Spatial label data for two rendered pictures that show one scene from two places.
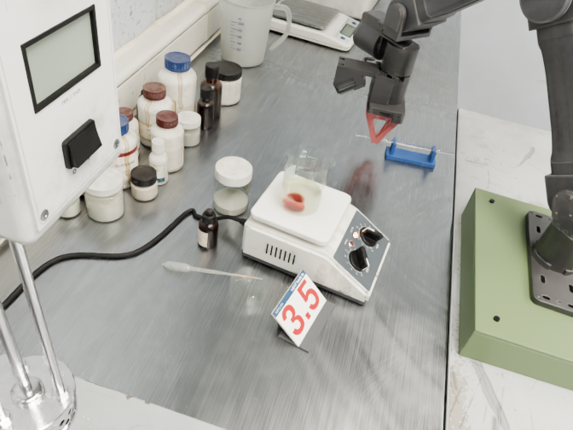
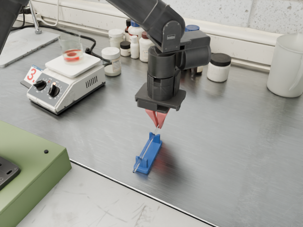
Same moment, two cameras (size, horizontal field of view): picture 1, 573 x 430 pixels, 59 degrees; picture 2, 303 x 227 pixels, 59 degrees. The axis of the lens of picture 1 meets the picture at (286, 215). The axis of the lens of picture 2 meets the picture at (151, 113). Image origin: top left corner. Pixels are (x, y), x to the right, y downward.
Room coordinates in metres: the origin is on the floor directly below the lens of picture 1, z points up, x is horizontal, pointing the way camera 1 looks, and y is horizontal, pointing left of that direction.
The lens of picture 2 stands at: (1.02, -0.61, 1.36)
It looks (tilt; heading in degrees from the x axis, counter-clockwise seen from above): 39 degrees down; 109
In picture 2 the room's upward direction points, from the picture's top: straight up
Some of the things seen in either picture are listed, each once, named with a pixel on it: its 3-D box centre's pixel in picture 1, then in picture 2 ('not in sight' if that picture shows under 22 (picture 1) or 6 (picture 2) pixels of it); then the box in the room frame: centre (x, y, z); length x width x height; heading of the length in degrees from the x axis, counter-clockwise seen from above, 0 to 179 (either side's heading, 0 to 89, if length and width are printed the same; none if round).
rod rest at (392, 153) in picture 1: (412, 152); (148, 150); (0.88, -0.22, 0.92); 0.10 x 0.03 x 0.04; 88
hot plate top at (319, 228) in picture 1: (302, 206); (73, 62); (0.57, -0.02, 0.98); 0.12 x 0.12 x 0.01; 74
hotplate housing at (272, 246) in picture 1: (313, 233); (69, 79); (0.57, -0.05, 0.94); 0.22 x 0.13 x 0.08; 74
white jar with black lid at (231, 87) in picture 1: (224, 83); (218, 67); (0.98, 0.18, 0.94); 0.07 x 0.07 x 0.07
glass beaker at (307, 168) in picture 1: (305, 183); (71, 48); (0.57, -0.02, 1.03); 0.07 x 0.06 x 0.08; 89
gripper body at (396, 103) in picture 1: (390, 88); (160, 86); (0.88, -0.14, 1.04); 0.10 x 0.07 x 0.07; 178
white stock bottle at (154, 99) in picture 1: (154, 114); not in sight; (0.78, 0.27, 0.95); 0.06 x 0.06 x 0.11
